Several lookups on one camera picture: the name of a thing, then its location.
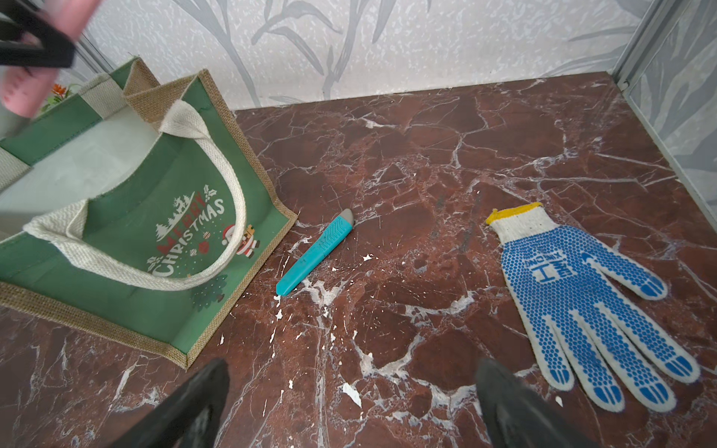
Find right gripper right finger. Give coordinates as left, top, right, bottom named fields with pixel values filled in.
left=474, top=358, right=598, bottom=447

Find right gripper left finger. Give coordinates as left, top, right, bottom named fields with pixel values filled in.
left=111, top=358, right=230, bottom=447

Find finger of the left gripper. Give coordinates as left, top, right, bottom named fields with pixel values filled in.
left=1, top=0, right=76, bottom=68

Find pink utility knife crosswise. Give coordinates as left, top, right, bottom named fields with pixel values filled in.
left=1, top=0, right=100, bottom=119

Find green Christmas jute pouch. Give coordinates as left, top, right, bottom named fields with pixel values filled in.
left=1, top=58, right=297, bottom=368

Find teal utility knife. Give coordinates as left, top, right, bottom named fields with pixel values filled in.
left=276, top=209, right=354, bottom=297

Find potted artificial flowers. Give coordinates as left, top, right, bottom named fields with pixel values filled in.
left=40, top=84, right=73, bottom=113

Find blue dotted work glove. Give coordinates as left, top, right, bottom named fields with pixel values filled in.
left=487, top=203, right=700, bottom=413

